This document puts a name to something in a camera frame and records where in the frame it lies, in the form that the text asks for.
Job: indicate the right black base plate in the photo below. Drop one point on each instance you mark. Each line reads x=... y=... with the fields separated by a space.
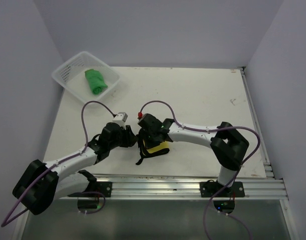
x=210 y=187

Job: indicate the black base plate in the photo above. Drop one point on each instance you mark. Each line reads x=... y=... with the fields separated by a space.
x=94 y=189
x=210 y=187

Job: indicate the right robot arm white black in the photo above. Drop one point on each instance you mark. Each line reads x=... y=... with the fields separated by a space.
x=228 y=145

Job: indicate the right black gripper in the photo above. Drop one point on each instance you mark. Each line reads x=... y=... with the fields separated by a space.
x=148 y=144

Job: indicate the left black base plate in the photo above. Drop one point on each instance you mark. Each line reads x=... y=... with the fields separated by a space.
x=94 y=189

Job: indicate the white plastic basket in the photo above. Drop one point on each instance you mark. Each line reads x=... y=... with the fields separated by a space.
x=71 y=76

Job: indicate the aluminium mounting rail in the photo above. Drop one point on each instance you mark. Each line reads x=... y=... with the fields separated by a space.
x=154 y=187

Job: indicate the yellow microfiber towel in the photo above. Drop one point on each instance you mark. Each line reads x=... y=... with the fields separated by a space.
x=146 y=153

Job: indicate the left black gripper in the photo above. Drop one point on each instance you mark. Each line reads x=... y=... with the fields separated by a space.
x=130 y=138

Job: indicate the green microfiber towel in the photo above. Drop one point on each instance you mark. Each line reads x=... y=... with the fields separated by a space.
x=96 y=81

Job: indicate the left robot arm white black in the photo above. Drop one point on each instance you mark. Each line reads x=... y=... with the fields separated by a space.
x=41 y=183

